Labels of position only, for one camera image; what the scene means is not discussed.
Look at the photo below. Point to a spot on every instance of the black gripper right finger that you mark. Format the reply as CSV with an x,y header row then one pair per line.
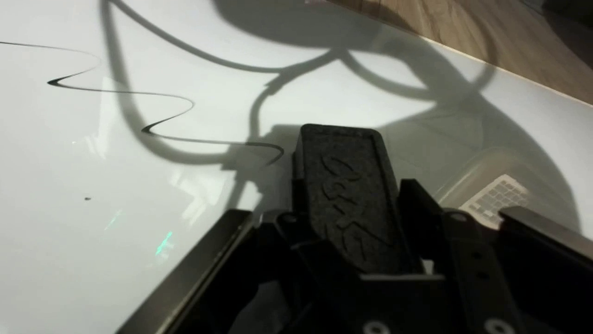
x,y
427,217

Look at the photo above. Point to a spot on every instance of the large white whiteboard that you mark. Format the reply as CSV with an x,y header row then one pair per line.
x,y
93,217

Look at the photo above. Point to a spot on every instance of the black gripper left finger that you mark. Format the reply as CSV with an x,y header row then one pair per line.
x,y
297,243

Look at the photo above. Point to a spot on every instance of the black felt whiteboard eraser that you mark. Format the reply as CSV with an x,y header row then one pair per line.
x,y
349,192

